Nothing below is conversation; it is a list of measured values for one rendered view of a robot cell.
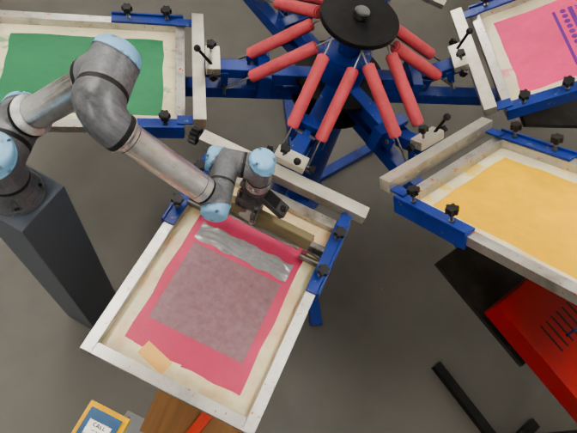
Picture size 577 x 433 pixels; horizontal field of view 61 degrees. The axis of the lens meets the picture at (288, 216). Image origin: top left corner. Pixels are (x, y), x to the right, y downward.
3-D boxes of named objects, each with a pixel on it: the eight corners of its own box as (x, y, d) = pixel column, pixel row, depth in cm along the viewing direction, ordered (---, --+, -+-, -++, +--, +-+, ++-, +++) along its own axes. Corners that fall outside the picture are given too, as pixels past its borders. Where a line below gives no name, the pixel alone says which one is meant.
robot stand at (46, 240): (68, 315, 245) (-31, 202, 139) (90, 286, 253) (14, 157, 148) (98, 333, 243) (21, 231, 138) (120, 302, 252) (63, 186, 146)
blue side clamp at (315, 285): (315, 301, 170) (319, 295, 164) (302, 295, 171) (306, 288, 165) (344, 233, 185) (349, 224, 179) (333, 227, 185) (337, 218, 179)
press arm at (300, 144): (291, 178, 186) (294, 171, 181) (277, 171, 186) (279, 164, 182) (309, 146, 194) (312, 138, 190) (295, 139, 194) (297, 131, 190)
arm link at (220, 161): (201, 171, 130) (241, 179, 131) (209, 137, 136) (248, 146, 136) (201, 186, 137) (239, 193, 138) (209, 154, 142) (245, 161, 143)
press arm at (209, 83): (40, 92, 199) (37, 82, 194) (43, 81, 202) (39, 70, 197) (332, 100, 223) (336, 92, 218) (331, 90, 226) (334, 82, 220)
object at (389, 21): (314, 229, 290) (395, 65, 171) (254, 200, 292) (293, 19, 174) (338, 179, 309) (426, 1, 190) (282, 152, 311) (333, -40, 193)
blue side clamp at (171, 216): (174, 232, 173) (173, 223, 167) (161, 226, 174) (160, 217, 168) (214, 170, 188) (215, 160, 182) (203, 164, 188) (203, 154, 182)
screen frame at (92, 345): (252, 436, 146) (252, 436, 143) (81, 350, 150) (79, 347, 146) (343, 229, 184) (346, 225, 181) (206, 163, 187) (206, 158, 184)
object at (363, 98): (386, 192, 197) (397, 177, 187) (214, 111, 202) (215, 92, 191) (438, 65, 236) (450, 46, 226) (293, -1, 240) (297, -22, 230)
